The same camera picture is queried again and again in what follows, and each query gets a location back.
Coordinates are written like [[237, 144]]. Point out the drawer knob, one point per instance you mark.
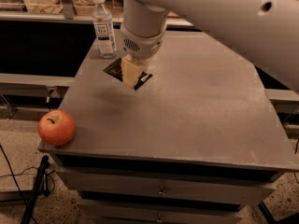
[[161, 192], [159, 220]]

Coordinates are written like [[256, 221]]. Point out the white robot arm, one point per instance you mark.
[[265, 32]]

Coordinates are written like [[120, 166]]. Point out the black rxbar chocolate bar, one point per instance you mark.
[[114, 70]]

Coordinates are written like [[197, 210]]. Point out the red apple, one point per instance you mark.
[[57, 128]]

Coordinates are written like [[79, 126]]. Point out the clear plastic water bottle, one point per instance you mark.
[[103, 26]]

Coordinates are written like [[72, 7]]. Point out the grey low side bench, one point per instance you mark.
[[48, 87]]

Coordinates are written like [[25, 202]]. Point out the upper drawer knob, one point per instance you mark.
[[161, 192]]

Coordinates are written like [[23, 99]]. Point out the grey drawer cabinet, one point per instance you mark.
[[202, 128]]

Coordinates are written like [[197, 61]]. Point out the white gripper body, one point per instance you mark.
[[141, 47]]

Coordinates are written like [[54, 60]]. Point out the grey metal rail shelf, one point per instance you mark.
[[67, 11]]

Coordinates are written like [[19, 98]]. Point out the lower drawer knob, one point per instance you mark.
[[159, 220]]

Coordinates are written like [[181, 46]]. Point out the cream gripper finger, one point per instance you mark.
[[131, 70]]

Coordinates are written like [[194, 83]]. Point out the black tripod leg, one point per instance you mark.
[[40, 175]]

